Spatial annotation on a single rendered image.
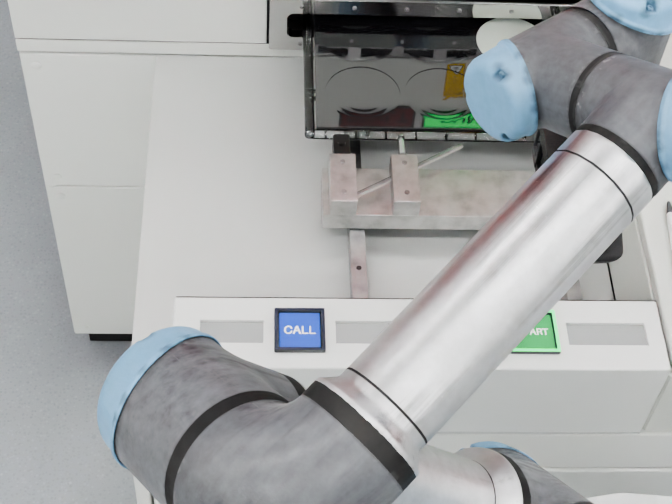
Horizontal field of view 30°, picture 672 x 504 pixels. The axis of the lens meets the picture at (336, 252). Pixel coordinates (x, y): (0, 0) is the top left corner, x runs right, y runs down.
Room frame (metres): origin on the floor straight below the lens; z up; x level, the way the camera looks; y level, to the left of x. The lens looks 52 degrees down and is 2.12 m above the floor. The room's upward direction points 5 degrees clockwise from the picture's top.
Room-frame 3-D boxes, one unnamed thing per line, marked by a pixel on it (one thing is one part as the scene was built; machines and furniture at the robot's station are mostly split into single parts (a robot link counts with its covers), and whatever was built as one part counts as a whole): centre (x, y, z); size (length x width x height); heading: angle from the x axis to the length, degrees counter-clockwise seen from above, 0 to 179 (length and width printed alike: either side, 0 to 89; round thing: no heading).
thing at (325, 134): (1.15, -0.13, 0.90); 0.38 x 0.01 x 0.01; 96
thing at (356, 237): (1.08, -0.02, 0.84); 0.50 x 0.02 x 0.03; 6
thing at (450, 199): (1.06, -0.16, 0.87); 0.36 x 0.08 x 0.03; 96
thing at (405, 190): (1.06, -0.08, 0.89); 0.08 x 0.03 x 0.03; 6
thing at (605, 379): (0.78, -0.10, 0.89); 0.55 x 0.09 x 0.14; 96
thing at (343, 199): (1.05, 0.00, 0.89); 0.08 x 0.03 x 0.03; 6
